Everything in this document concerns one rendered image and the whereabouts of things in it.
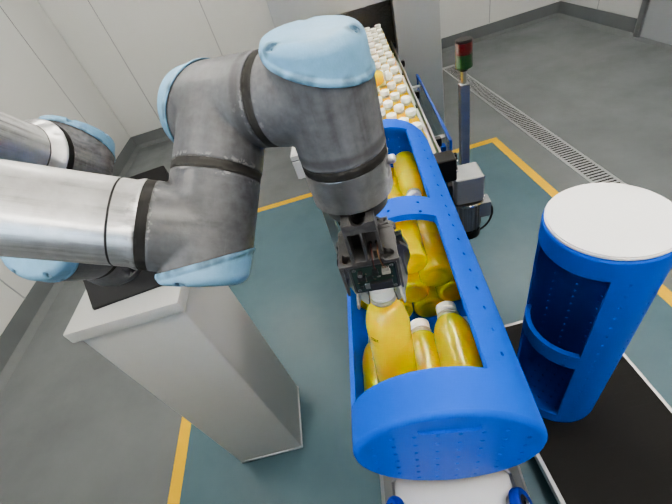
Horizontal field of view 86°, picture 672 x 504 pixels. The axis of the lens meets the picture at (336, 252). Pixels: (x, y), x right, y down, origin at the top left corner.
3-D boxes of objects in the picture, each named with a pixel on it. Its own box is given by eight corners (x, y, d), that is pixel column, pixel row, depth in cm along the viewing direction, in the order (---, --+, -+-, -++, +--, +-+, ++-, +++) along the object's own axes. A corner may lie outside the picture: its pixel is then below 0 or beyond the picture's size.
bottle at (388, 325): (394, 359, 69) (379, 278, 61) (426, 375, 64) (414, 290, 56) (370, 383, 65) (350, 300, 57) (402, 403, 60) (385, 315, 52)
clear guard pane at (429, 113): (452, 231, 178) (449, 141, 145) (423, 152, 235) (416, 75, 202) (454, 230, 177) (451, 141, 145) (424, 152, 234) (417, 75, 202)
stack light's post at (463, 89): (462, 272, 216) (460, 86, 142) (460, 267, 219) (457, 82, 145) (469, 271, 215) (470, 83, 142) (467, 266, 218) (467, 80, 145)
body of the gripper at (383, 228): (347, 300, 46) (320, 229, 38) (345, 253, 52) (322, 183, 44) (407, 290, 45) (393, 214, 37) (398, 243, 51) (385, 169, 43)
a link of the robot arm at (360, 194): (305, 147, 42) (389, 127, 40) (317, 182, 45) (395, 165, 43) (300, 191, 35) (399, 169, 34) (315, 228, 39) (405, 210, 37)
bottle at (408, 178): (410, 146, 109) (421, 180, 95) (418, 164, 113) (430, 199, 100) (389, 156, 111) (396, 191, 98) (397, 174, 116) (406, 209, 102)
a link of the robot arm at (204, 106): (140, 157, 36) (240, 151, 31) (154, 44, 37) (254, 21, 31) (209, 181, 45) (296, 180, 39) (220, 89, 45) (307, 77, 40)
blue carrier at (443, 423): (366, 486, 66) (336, 425, 47) (349, 202, 129) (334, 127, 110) (531, 476, 62) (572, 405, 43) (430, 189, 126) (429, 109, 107)
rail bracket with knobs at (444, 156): (432, 188, 133) (430, 164, 126) (428, 178, 138) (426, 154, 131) (460, 183, 131) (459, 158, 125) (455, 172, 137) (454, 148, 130)
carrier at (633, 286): (534, 342, 160) (499, 390, 149) (573, 174, 101) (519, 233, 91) (608, 382, 141) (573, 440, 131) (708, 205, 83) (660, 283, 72)
